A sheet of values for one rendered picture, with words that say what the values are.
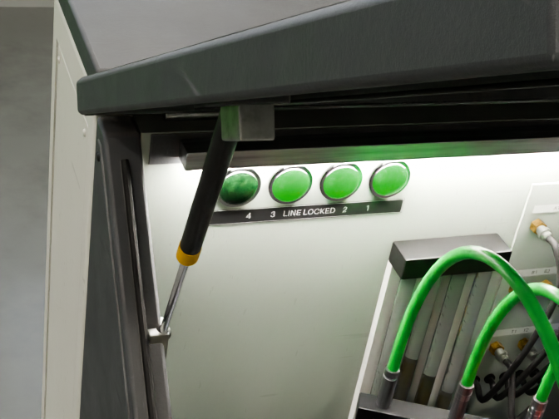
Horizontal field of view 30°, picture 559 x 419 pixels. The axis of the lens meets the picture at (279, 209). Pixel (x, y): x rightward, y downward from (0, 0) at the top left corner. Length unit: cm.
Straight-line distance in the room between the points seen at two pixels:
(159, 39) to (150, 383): 37
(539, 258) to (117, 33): 61
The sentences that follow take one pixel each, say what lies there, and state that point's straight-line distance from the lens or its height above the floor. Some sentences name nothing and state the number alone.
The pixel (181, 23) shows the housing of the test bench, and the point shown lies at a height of 150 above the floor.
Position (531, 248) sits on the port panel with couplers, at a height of 126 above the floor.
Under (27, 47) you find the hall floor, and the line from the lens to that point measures 457.
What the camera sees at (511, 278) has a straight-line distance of 101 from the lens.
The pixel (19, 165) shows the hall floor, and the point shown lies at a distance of 375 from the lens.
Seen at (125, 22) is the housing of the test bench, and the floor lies 150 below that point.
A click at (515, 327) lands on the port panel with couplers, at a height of 113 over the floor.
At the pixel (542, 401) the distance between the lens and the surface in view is 129.
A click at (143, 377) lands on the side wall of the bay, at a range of 101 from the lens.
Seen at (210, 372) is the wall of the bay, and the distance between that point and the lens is 128.
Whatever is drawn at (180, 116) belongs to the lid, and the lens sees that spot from 108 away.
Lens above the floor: 197
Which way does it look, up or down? 33 degrees down
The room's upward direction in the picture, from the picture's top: 10 degrees clockwise
